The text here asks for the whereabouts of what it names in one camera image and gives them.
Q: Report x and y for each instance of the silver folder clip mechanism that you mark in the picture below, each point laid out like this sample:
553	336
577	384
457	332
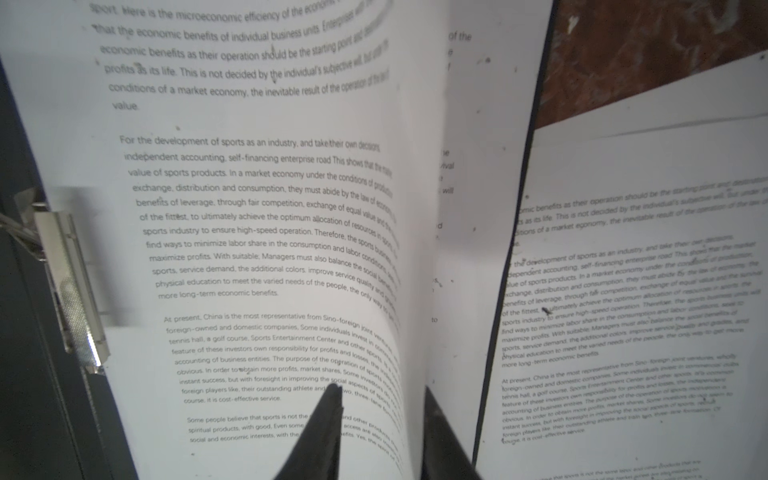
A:
50	237

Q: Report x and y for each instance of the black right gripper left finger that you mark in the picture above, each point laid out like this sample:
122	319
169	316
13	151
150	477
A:
316	454

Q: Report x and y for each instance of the printed paper stack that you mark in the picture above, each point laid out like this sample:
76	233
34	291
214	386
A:
736	90
633	334

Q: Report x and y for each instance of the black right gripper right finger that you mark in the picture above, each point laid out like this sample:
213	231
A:
443	456

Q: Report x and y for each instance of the black file folder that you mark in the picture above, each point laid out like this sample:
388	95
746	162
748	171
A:
57	420

